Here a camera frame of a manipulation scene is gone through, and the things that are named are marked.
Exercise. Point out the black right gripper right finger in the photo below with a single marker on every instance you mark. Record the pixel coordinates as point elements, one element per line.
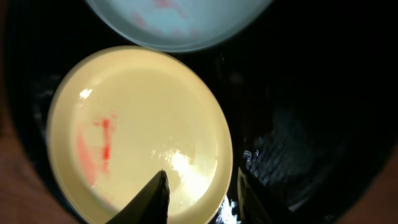
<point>257,205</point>

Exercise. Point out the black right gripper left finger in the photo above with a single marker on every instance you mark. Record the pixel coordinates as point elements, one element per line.
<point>149,206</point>

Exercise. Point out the yellow plate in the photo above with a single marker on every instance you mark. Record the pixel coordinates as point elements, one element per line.
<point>125,113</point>

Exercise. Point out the mint green plate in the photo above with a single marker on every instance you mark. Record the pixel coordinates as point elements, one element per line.
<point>178,25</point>

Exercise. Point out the round black tray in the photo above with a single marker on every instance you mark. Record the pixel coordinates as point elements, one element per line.
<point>312,115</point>

